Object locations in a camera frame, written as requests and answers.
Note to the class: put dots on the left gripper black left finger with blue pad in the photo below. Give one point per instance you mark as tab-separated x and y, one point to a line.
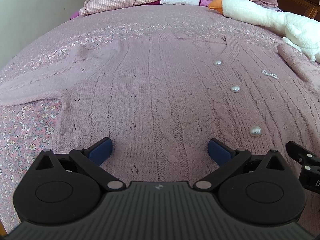
62	188

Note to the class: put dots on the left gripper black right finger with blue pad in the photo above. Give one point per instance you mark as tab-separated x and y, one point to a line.
258	189

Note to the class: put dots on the pink floral bed sheet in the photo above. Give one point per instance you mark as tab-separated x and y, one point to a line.
105	27

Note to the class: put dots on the white goose plush toy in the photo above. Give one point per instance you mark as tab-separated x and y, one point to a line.
298	31

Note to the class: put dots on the magenta white striped pillow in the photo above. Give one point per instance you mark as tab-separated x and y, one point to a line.
131	12

